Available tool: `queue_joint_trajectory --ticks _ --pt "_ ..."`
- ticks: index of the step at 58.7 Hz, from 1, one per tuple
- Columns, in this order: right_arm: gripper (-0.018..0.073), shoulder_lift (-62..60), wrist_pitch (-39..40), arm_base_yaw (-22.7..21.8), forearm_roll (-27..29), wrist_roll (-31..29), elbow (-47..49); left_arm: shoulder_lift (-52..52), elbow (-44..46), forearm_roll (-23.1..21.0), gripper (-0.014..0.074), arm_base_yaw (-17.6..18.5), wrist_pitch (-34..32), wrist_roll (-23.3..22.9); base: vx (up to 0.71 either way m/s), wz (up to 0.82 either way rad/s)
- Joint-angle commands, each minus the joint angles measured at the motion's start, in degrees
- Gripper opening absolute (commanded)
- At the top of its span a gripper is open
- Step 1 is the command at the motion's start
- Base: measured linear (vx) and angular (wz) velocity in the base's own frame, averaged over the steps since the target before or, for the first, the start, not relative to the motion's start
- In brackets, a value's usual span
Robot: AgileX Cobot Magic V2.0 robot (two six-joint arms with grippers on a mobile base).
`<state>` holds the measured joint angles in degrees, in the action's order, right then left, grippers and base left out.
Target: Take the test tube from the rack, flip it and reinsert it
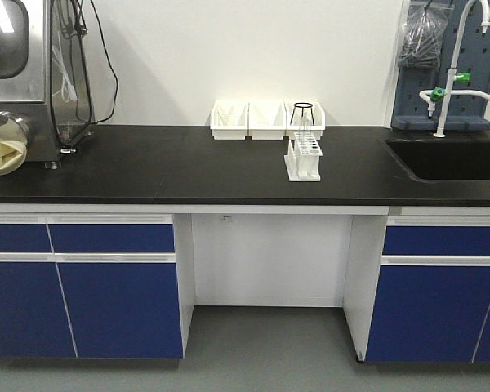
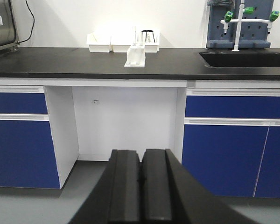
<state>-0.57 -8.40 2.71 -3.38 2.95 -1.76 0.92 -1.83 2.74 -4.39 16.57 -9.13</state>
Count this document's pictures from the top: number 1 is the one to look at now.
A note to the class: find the white test tube rack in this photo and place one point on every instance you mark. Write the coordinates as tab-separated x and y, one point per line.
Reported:
302	163

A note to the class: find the small clear test tube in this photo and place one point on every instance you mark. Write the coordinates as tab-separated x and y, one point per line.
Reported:
307	131

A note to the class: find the blue pegboard drying rack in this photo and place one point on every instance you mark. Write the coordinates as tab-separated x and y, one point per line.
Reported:
465	113

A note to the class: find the middle white storage bin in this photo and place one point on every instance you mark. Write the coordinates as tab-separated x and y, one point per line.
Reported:
267	120

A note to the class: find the white storage bin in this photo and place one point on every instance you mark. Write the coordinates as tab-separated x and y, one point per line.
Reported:
229	120
319	117
267	120

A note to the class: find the left white storage bin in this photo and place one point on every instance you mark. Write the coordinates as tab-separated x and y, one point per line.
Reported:
229	120

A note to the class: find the right white storage bin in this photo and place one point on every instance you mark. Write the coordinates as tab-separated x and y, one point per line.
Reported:
319	117

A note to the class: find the black lab sink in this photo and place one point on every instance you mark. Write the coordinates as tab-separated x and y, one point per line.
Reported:
443	159

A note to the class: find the blue left cabinet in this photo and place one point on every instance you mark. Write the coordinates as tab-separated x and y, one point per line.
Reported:
102	286

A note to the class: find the blue cabinet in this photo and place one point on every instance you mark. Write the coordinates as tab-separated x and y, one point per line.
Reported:
102	286
432	297

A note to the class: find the white gooseneck lab faucet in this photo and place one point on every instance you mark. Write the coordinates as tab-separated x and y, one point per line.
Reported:
445	94

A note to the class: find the blue right cabinet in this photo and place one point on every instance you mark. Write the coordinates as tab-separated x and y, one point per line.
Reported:
432	297

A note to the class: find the stainless steel glove box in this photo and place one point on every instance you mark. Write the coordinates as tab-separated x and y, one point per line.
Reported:
44	86

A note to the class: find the cream rubber glove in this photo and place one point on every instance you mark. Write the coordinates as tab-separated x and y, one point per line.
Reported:
13	147

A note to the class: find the plastic bag of pegs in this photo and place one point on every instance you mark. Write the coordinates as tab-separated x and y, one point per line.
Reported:
423	33

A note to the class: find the black wire tripod stand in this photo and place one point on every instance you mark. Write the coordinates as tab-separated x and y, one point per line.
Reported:
302	114

